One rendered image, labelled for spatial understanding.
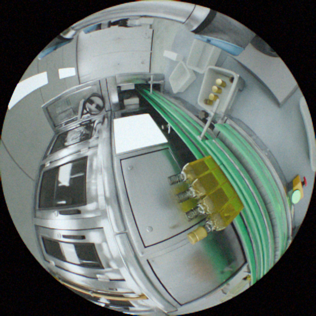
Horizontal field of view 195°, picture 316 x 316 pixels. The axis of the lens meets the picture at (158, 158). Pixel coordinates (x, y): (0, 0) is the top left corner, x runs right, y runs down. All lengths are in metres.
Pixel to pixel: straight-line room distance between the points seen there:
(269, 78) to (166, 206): 0.59
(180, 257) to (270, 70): 0.72
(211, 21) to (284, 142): 0.43
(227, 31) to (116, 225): 0.62
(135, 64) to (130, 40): 1.01
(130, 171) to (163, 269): 0.46
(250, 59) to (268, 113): 0.21
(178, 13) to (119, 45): 3.70
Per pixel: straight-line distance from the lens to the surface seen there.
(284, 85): 0.41
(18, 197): 1.58
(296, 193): 0.45
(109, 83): 1.03
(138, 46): 3.96
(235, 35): 0.27
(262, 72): 0.42
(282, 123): 0.48
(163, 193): 0.40
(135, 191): 0.40
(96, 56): 3.93
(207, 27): 0.25
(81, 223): 0.51
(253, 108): 0.50
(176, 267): 0.48
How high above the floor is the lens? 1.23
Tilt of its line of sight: 16 degrees down
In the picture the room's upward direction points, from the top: 105 degrees counter-clockwise
